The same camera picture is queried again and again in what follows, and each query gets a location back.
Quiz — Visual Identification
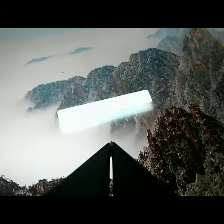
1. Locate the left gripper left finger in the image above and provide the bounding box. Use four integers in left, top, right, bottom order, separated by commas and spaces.
49, 141, 112, 197

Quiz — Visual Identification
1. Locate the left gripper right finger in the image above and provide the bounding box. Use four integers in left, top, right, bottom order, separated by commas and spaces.
111, 141, 175, 197

